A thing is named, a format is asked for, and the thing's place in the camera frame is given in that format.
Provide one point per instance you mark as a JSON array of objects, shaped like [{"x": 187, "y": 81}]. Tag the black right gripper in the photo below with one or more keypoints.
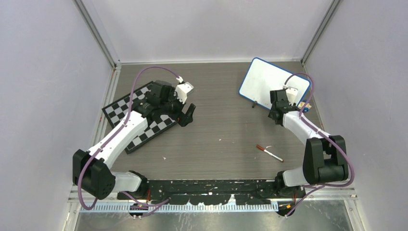
[{"x": 270, "y": 115}]

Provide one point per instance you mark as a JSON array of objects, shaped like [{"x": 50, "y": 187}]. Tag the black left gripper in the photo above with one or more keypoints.
[{"x": 184, "y": 119}]

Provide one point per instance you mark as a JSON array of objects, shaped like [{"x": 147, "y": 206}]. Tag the blue framed whiteboard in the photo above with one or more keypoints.
[{"x": 262, "y": 77}]

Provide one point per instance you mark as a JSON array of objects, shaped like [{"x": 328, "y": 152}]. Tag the white whiteboard marker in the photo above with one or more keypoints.
[{"x": 269, "y": 153}]

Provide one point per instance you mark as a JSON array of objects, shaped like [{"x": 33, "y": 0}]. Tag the black white chessboard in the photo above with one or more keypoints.
[{"x": 117, "y": 111}]

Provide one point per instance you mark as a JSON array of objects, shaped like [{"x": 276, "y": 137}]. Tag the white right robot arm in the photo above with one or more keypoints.
[{"x": 324, "y": 156}]

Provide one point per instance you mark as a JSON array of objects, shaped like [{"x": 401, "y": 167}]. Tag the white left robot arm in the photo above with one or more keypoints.
[{"x": 92, "y": 168}]

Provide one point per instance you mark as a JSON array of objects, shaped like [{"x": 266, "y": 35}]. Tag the wooden toy car blue wheels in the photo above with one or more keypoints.
[{"x": 306, "y": 106}]

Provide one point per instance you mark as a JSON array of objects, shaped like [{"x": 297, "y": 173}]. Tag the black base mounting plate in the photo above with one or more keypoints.
[{"x": 213, "y": 192}]

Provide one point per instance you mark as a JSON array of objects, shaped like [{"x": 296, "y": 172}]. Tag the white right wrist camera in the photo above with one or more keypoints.
[{"x": 291, "y": 93}]

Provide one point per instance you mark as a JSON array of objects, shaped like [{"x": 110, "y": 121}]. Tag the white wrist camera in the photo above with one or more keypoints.
[
  {"x": 183, "y": 89},
  {"x": 291, "y": 93}
]

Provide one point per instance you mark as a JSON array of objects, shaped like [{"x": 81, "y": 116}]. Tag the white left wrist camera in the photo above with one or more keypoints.
[{"x": 183, "y": 89}]

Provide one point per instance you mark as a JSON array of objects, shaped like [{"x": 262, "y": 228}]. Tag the white slotted cable duct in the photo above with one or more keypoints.
[{"x": 228, "y": 207}]

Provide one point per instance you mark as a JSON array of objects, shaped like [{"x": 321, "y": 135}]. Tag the aluminium frame rail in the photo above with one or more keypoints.
[{"x": 83, "y": 10}]

